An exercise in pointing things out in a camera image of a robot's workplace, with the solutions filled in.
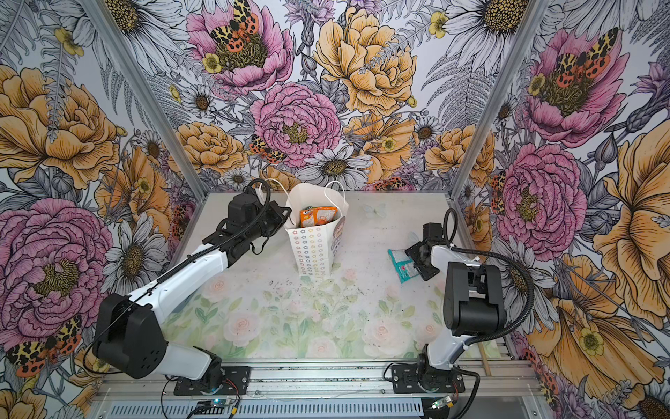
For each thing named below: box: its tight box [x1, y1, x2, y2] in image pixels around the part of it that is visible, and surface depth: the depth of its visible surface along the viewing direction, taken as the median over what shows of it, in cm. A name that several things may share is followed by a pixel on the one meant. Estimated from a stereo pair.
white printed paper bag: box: [284, 183, 349, 277], surface depth 85 cm
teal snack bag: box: [387, 248, 420, 284], surface depth 96 cm
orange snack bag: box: [299, 206, 340, 228], surface depth 93 cm
